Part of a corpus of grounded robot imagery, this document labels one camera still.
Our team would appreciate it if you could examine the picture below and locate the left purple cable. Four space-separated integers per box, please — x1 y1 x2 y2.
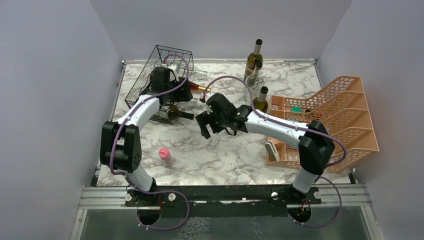
109 53 191 231

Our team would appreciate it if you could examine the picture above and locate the dark green wine bottle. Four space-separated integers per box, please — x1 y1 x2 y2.
253 86 269 113
167 105 195 121

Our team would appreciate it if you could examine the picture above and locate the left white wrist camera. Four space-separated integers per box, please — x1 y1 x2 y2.
161 63 183 82

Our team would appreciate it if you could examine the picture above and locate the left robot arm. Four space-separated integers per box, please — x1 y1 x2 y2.
99 73 190 206

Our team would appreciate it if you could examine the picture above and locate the black wire wine rack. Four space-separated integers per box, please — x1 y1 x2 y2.
125 45 194 125

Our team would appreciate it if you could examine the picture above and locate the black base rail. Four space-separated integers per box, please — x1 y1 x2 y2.
124 184 322 219

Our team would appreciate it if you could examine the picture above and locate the green wine bottle tan label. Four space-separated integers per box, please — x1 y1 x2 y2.
243 38 263 80

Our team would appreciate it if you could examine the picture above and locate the orange plastic desk organizer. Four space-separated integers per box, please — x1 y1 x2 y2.
269 75 379 174

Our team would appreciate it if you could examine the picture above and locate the clear glass wine bottle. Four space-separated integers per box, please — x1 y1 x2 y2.
243 59 264 105

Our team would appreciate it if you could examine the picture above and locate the small pink capped bottle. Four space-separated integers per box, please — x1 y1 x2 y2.
158 148 174 167

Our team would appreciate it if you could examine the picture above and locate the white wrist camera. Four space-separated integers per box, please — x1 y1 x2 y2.
161 63 183 82
205 105 213 115

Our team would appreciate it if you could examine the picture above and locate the purple cable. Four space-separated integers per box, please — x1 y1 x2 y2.
109 53 191 231
201 75 348 229

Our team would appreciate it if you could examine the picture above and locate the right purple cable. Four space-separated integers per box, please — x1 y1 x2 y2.
201 75 348 229

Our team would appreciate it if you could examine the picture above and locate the white grey device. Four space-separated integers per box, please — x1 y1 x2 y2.
264 140 281 162

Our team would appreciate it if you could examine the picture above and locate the clear empty glass bottle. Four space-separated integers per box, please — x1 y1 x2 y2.
190 66 209 81

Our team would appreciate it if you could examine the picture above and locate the amber bottle gold cap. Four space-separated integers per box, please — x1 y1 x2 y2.
188 81 211 94

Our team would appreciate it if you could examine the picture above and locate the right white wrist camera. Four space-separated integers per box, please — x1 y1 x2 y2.
205 105 213 115

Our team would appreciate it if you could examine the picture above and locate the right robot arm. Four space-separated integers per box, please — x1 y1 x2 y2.
195 93 336 204

